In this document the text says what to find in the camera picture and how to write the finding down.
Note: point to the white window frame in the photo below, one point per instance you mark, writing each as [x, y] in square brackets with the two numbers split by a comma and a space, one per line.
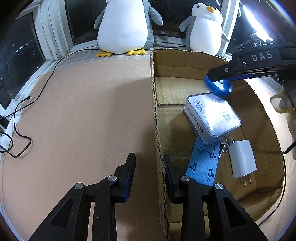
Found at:
[52, 28]

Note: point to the gloved hand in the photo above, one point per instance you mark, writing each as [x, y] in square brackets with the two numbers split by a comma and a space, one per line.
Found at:
[284, 102]

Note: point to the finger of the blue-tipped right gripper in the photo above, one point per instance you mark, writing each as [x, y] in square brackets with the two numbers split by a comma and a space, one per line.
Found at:
[223, 88]

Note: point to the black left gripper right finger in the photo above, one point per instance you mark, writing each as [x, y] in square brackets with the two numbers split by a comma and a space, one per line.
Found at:
[209, 213]

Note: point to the large plush penguin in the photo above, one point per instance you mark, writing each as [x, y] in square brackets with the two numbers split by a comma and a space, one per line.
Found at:
[125, 27]

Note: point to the open cardboard box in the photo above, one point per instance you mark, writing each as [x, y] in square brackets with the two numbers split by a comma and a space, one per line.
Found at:
[176, 74]

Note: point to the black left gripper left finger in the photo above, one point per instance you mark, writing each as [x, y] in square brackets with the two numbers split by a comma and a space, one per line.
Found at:
[69, 219]

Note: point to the white boxed device package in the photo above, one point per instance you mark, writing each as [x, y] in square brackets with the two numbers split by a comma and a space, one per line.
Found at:
[211, 117]

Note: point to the black light stand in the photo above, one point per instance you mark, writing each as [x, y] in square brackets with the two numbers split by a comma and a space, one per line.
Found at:
[255, 41]

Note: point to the white wall charger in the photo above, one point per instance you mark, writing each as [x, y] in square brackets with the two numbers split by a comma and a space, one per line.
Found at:
[242, 161]

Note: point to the small plush penguin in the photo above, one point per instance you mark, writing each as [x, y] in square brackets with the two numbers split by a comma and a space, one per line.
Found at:
[203, 29]

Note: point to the white ring light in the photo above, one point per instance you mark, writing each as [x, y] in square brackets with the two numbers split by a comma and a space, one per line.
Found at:
[259, 31]

